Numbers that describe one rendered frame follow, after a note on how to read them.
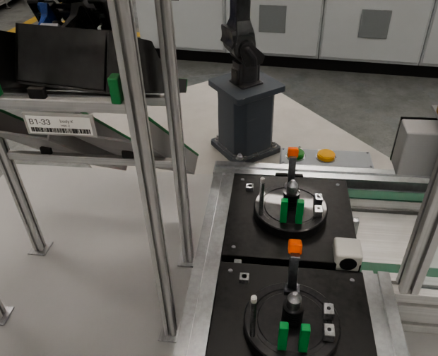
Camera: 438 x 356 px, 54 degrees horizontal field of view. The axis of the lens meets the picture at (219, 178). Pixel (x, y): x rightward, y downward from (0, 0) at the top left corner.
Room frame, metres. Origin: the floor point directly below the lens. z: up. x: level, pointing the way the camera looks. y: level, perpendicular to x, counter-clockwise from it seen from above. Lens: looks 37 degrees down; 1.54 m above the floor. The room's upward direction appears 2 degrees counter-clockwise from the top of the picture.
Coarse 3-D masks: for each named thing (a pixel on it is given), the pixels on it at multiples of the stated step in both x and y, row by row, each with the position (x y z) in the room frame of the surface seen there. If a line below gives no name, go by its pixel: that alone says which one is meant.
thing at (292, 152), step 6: (288, 150) 0.70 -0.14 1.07; (294, 150) 0.70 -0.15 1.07; (288, 156) 0.69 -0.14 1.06; (294, 156) 0.69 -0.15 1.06; (288, 162) 0.70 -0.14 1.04; (294, 162) 0.69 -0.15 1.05; (288, 168) 0.69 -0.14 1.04; (294, 168) 0.69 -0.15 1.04; (288, 174) 0.68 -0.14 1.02; (294, 174) 0.68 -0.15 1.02; (288, 180) 0.68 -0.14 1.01
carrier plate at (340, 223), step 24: (240, 192) 0.70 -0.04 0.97; (336, 192) 0.69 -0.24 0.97; (240, 216) 0.62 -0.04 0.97; (336, 216) 0.62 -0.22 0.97; (240, 240) 0.56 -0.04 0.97; (264, 240) 0.56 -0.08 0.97; (312, 240) 0.55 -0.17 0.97; (264, 264) 0.52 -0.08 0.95; (288, 264) 0.51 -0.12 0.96; (312, 264) 0.50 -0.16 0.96
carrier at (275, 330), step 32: (224, 288) 0.45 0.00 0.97; (256, 288) 0.45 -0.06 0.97; (288, 288) 0.43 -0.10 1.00; (320, 288) 0.45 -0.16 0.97; (352, 288) 0.45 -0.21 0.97; (224, 320) 0.39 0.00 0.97; (256, 320) 0.38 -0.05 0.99; (288, 320) 0.36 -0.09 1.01; (320, 320) 0.37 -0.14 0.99; (352, 320) 0.39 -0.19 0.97; (224, 352) 0.34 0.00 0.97; (256, 352) 0.33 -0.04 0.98; (288, 352) 0.33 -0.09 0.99; (320, 352) 0.32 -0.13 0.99; (352, 352) 0.33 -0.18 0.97
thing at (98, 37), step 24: (24, 24) 0.55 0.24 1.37; (24, 48) 0.54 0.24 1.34; (48, 48) 0.53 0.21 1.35; (72, 48) 0.52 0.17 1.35; (96, 48) 0.51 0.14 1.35; (144, 48) 0.59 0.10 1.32; (24, 72) 0.53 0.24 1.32; (48, 72) 0.52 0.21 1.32; (72, 72) 0.51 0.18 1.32; (96, 72) 0.50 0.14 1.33; (144, 72) 0.58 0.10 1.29
